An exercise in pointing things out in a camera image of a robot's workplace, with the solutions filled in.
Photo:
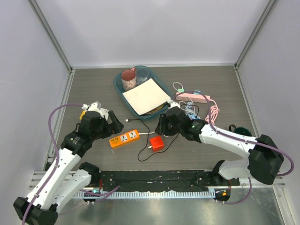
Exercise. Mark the pink power strip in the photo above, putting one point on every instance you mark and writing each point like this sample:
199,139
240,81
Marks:
198,98

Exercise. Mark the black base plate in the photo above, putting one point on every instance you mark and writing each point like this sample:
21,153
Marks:
159,181

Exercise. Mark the dark green mug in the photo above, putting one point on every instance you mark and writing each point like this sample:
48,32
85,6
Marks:
239,130

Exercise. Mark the red cube plug adapter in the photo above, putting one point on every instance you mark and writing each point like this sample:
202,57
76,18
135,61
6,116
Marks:
156,143

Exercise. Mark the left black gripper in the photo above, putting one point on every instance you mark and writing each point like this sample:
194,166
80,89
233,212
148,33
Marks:
110,131

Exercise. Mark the yellow cube plug adapter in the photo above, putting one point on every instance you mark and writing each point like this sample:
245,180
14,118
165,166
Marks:
82,114

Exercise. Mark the green plug with white cable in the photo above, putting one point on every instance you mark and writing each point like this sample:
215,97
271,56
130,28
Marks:
189,105

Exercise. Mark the white square plate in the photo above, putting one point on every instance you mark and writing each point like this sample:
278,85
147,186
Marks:
146,97

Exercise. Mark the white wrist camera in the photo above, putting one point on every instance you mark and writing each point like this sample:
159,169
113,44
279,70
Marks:
171,104
96,106

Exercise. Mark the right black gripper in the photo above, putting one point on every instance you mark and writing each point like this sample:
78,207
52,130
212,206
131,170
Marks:
162,128

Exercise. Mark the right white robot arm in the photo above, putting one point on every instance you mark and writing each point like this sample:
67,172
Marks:
260,157

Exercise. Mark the white square power socket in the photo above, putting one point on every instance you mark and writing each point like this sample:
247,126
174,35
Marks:
104,112

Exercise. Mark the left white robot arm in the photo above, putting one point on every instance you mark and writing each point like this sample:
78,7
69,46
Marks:
46,201

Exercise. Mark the clear glass cup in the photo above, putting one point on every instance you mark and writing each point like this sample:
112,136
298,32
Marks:
142,75

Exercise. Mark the blue round socket hub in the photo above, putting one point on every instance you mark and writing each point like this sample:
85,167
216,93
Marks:
192,115

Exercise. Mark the orange power strip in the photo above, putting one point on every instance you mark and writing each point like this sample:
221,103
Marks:
124,139

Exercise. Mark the teal plastic tray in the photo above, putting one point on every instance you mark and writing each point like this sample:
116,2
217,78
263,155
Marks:
153,113

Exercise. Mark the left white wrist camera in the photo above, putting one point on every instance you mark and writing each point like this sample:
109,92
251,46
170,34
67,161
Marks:
96,106

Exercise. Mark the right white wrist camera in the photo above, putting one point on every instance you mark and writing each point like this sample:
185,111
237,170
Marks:
171,104

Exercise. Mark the pink patterned mug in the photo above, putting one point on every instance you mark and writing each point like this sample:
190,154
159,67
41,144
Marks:
128,78

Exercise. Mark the white slotted cable duct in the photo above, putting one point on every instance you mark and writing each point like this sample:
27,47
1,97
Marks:
162,195

